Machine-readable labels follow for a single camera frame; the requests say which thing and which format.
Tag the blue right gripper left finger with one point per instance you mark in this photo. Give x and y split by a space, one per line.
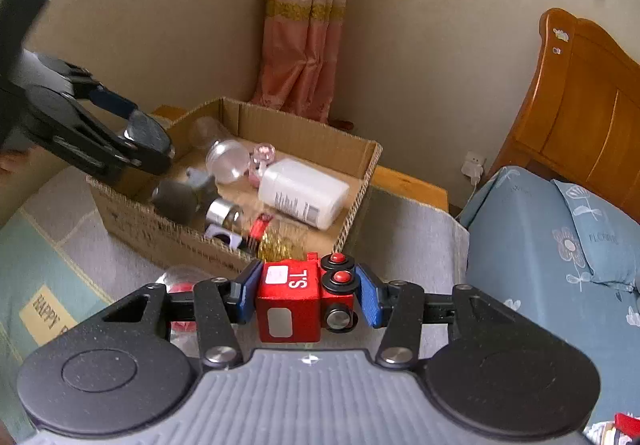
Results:
243 293

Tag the brown cardboard box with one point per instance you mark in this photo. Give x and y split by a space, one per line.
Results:
128 215

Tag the blue floral pillow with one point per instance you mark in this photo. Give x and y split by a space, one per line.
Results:
609 237

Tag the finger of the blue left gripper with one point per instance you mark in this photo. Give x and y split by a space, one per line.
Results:
111 102
150 147

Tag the wooden headboard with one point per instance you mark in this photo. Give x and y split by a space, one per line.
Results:
580 117

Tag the grey plush toy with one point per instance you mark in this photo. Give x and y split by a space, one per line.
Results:
180 201

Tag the clear round red-label container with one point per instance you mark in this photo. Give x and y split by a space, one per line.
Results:
182 278

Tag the red toy train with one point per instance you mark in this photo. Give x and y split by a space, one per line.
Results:
296 300

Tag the pink curtain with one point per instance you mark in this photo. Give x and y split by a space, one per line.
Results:
300 49

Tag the pink keychain charm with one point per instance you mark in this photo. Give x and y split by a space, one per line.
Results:
261 157

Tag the gold foil item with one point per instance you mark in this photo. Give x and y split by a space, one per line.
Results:
283 240

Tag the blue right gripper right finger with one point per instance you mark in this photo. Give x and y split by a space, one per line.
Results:
371 296

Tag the clear plastic jar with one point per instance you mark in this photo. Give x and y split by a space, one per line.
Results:
226 159

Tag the white wall charger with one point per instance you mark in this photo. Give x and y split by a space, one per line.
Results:
473 167

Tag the glass jar silver lid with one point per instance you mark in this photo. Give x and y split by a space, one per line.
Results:
225 213

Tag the blue bed sheet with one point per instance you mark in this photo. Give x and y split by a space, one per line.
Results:
524 251

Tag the white plastic bottle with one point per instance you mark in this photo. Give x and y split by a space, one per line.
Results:
307 194

